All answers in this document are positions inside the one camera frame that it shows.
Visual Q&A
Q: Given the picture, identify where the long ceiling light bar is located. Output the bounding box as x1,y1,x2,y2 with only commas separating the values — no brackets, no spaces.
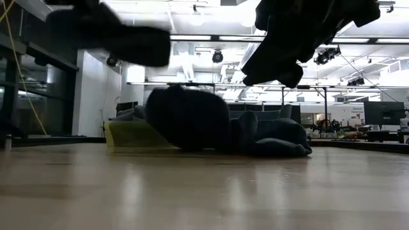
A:
169,34,409,45

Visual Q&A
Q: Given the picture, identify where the dark monitor pair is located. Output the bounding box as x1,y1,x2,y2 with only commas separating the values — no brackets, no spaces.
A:
116,101,139,113

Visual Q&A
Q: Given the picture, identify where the black ceiling light cluster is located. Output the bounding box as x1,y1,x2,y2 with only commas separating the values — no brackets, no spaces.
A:
346,77,366,87

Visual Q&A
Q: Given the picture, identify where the yellow-green cloth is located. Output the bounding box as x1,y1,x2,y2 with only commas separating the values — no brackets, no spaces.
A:
104,119,176,153

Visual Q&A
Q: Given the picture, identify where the black computer monitor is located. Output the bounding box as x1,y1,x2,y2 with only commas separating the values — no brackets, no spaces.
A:
363,101,406,127

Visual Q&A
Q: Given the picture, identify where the dark office desk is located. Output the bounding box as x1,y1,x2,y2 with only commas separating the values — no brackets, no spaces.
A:
364,129,409,144

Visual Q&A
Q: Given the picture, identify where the black ceiling camera cluster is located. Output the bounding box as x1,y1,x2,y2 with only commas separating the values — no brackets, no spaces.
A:
314,45,342,66

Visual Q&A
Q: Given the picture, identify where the white wall sign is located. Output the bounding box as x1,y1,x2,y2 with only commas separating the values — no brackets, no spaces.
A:
350,106,366,119

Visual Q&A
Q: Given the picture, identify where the yellow cable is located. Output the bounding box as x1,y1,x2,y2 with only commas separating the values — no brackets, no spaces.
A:
0,0,48,135

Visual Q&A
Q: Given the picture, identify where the black table frame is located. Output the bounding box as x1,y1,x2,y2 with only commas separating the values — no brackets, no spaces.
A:
0,135,409,155

